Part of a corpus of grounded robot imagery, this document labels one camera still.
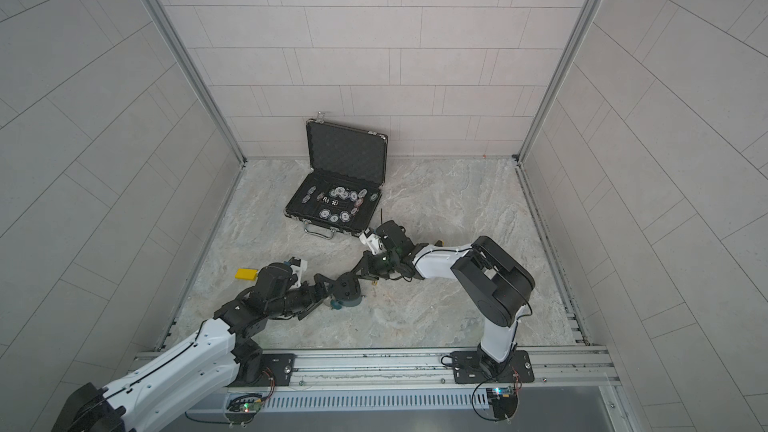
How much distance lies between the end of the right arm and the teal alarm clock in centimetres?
3

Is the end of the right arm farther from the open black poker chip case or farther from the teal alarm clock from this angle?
the open black poker chip case

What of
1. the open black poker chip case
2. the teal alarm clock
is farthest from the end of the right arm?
the open black poker chip case

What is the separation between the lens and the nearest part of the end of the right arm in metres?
0.69

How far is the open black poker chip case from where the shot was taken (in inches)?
38.7

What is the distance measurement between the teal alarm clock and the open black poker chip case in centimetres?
17

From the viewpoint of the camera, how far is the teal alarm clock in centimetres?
80

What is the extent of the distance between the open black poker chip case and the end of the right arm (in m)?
0.18
